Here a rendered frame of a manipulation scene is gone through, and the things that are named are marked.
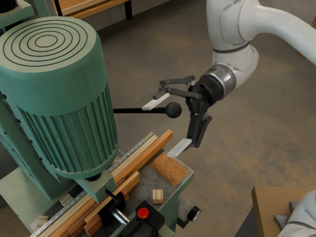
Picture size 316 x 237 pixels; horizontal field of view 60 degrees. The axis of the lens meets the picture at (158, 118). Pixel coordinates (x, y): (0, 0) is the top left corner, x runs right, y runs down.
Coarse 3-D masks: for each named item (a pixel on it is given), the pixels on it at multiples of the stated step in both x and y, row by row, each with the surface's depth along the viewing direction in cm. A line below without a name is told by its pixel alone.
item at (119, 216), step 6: (120, 192) 82; (108, 204) 80; (114, 204) 81; (120, 204) 84; (102, 210) 79; (108, 210) 80; (114, 210) 82; (120, 210) 87; (102, 216) 79; (108, 216) 82; (114, 216) 82; (120, 216) 81; (102, 222) 83; (108, 222) 84; (120, 222) 81; (126, 222) 80
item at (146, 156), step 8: (168, 136) 104; (152, 144) 101; (160, 144) 102; (144, 152) 98; (152, 152) 100; (136, 160) 96; (144, 160) 98; (128, 168) 94; (136, 168) 96; (120, 176) 92; (128, 176) 95; (72, 216) 83; (64, 224) 82; (56, 232) 80; (64, 232) 81
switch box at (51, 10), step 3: (48, 0) 71; (51, 0) 71; (48, 3) 71; (51, 3) 72; (48, 6) 71; (51, 6) 72; (48, 9) 72; (51, 9) 72; (54, 9) 73; (51, 12) 73; (54, 12) 73; (51, 15) 73; (54, 15) 74
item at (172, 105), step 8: (168, 104) 56; (176, 104) 56; (120, 112) 74; (128, 112) 70; (136, 112) 67; (144, 112) 65; (152, 112) 62; (160, 112) 60; (168, 112) 56; (176, 112) 55
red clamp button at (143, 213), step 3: (141, 210) 76; (144, 210) 76; (147, 210) 76; (138, 213) 75; (141, 213) 75; (144, 213) 75; (147, 213) 75; (141, 216) 75; (144, 216) 75; (147, 216) 75
